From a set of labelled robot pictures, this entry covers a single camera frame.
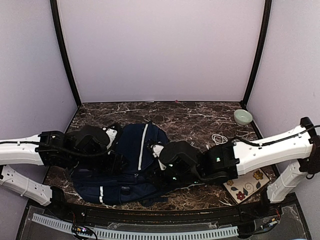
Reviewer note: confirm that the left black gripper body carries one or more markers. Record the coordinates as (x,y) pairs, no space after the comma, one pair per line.
(112,167)

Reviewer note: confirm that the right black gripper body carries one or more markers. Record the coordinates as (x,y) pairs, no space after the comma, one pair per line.
(163,184)

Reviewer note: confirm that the navy blue student backpack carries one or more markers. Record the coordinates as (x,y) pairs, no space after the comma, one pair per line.
(134,183)

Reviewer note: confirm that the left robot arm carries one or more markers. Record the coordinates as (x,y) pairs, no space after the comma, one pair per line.
(91,147)

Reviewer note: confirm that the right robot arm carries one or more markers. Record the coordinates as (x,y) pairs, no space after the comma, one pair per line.
(182,164)

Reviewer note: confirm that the small circuit board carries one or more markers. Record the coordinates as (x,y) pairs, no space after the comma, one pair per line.
(81,231)

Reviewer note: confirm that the floral square plate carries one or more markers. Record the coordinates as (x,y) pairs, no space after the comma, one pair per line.
(246,185)

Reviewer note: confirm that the pale green ceramic bowl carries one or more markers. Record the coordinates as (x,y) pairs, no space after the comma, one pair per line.
(242,117)

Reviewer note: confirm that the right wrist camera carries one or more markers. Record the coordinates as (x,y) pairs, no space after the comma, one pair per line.
(155,148)

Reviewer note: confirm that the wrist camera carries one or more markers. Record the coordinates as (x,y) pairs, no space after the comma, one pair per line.
(114,132)
(155,148)

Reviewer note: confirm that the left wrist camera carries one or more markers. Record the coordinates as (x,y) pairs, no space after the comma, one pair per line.
(114,132)

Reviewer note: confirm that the grey slotted cable duct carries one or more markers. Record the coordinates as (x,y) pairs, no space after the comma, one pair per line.
(119,231)

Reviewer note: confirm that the black front rail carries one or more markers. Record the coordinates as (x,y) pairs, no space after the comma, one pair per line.
(186,207)

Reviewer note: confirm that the left black frame post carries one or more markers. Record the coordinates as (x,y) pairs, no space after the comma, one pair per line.
(63,51)

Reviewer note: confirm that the black frame post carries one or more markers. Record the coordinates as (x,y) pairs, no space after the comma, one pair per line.
(258,53)
(63,51)

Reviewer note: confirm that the right black frame post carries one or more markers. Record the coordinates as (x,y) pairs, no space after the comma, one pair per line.
(258,53)

